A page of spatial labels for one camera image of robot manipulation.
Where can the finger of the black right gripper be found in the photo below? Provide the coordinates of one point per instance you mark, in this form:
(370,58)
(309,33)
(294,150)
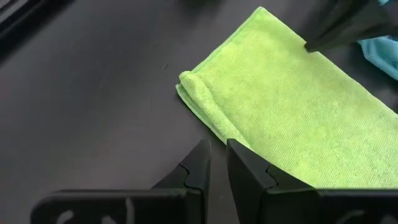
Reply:
(351,21)

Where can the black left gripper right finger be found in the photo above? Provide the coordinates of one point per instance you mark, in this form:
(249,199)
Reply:
(248,174)

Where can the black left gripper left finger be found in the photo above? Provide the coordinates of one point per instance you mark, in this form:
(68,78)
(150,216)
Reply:
(196,177)

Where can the teal microfiber towel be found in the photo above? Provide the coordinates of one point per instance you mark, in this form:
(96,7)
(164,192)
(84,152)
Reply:
(382,56)

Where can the green microfiber towel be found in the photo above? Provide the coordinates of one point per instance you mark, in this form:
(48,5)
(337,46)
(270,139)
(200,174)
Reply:
(295,109)

